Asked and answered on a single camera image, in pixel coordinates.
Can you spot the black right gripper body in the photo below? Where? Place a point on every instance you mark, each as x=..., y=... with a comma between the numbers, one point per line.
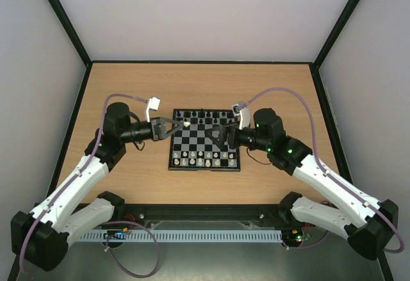
x=229, y=137

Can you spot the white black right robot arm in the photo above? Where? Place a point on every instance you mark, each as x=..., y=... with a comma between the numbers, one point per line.
x=364, y=221

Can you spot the black aluminium frame rail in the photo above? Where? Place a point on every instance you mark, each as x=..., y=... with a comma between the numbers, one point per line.
x=208, y=212

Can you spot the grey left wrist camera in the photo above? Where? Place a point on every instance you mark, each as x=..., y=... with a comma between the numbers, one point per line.
x=152, y=104

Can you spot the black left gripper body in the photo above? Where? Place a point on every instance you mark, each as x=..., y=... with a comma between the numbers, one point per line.
x=157, y=132

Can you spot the black and silver chessboard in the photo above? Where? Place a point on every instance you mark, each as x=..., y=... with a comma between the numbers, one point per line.
x=187, y=143

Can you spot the light blue slotted cable duct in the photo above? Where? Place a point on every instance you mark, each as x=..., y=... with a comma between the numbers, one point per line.
x=185, y=236

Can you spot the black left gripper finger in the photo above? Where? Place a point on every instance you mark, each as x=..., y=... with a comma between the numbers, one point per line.
x=171, y=121
x=168, y=130

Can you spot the black king back row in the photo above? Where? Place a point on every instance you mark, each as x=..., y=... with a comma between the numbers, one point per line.
x=201, y=113

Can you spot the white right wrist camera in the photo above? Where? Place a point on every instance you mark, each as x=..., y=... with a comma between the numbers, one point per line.
x=241, y=110

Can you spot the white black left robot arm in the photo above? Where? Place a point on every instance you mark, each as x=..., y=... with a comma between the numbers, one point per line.
x=44, y=235

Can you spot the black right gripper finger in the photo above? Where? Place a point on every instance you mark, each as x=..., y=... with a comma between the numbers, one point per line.
x=217, y=136
x=223, y=128

